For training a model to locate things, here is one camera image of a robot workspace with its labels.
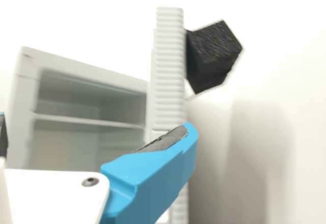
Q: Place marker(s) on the white incubator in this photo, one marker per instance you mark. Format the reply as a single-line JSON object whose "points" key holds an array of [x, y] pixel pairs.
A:
{"points": [[76, 101]]}

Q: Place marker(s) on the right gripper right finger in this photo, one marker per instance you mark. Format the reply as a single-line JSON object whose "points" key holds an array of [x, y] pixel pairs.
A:
{"points": [[152, 178]]}

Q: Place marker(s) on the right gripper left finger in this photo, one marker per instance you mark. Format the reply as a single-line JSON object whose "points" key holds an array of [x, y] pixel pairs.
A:
{"points": [[3, 135]]}

